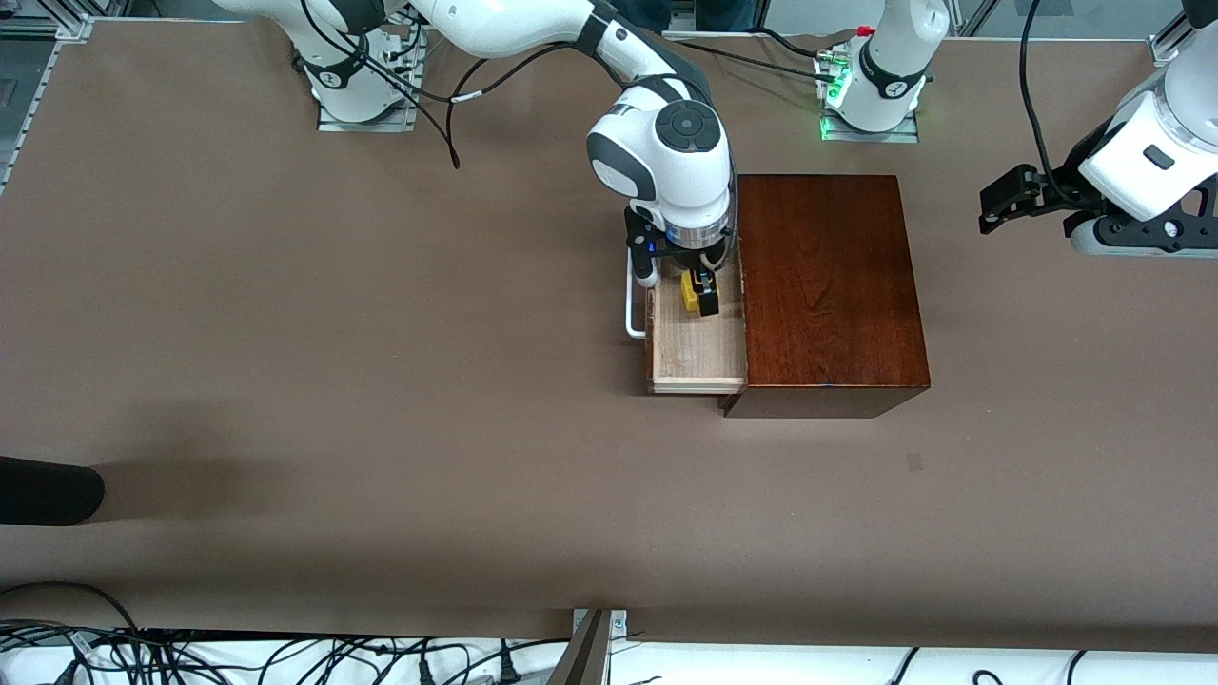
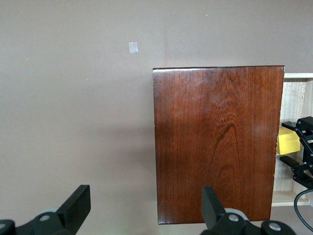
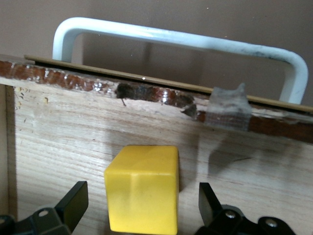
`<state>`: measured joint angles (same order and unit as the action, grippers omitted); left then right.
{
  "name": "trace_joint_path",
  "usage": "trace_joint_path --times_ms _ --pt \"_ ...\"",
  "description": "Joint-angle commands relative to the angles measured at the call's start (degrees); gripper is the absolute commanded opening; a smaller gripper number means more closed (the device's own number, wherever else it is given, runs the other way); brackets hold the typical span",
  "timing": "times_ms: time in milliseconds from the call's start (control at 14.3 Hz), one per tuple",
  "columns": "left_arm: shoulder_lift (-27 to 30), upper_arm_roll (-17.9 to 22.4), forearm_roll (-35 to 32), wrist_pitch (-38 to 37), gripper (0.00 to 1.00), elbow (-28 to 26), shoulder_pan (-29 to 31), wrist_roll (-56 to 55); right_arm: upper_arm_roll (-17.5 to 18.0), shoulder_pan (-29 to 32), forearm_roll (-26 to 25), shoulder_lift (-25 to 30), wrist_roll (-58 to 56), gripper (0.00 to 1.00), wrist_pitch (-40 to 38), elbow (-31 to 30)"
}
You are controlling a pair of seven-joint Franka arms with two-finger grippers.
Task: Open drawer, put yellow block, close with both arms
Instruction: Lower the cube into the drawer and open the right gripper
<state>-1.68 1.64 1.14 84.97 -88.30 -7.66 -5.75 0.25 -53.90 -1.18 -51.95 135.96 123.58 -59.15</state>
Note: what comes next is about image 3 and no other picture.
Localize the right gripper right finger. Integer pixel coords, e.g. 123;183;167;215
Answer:
195;182;296;235

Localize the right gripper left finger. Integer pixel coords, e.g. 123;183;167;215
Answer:
0;181;89;235

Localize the yellow cube block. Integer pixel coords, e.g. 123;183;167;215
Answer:
104;144;180;235

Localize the white metal drawer handle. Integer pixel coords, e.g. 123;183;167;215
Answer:
52;16;309;105

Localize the grey tape patch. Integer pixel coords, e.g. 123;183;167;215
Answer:
206;83;252;132

